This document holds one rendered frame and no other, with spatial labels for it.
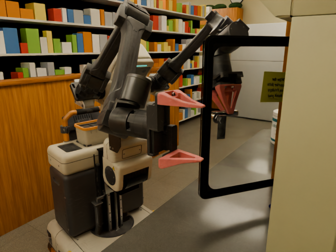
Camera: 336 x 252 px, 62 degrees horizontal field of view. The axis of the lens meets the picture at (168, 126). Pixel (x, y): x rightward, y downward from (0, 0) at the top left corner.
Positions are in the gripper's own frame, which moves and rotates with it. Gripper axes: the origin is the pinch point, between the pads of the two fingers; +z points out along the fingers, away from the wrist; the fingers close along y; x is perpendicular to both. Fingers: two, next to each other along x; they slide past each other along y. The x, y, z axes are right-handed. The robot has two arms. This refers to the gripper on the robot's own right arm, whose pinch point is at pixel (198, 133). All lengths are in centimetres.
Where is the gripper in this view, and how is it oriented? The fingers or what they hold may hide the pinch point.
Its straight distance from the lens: 49.7
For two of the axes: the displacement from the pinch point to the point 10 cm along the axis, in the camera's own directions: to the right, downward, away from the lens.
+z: 8.3, 1.3, -5.4
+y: 0.0, -9.7, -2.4
